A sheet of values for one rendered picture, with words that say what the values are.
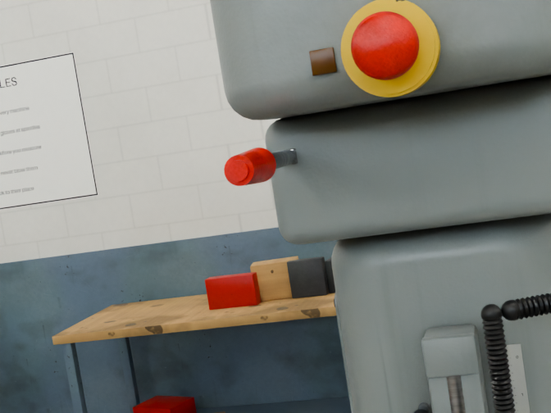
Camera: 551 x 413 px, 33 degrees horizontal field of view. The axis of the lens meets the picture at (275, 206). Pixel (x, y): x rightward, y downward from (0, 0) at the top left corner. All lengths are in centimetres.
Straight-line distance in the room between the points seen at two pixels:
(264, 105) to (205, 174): 467
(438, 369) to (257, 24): 29
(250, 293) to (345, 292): 393
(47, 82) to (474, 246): 501
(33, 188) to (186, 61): 123
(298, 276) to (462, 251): 396
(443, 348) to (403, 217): 10
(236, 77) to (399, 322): 24
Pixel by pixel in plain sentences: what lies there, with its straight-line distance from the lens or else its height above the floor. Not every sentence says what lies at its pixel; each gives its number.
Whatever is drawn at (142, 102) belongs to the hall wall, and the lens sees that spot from 540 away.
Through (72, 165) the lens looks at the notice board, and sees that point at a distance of 559.
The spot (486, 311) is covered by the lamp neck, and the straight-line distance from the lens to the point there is 62.
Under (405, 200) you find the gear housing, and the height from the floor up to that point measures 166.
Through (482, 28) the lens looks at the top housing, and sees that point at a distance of 59.
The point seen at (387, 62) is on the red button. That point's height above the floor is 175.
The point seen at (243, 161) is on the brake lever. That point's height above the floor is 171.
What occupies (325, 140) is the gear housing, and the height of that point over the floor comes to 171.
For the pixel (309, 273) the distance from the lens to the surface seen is 466.
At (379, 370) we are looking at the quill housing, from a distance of 76.
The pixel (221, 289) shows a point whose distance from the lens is 473.
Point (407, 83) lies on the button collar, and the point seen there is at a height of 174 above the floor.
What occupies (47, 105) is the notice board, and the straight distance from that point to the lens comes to 565.
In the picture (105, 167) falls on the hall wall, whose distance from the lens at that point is 551.
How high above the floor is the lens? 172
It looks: 4 degrees down
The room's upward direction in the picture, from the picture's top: 9 degrees counter-clockwise
